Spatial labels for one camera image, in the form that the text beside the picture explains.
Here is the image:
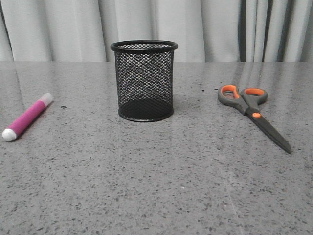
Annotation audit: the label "grey orange scissors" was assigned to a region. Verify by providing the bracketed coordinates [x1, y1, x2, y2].
[218, 85, 292, 154]

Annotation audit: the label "pink marker pen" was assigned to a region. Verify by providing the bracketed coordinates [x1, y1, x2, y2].
[2, 93, 53, 141]

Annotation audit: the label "black mesh pen cup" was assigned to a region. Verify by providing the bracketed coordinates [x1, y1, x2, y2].
[111, 40, 178, 122]

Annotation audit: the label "grey curtain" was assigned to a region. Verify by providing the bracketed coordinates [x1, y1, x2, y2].
[0, 0, 313, 62]

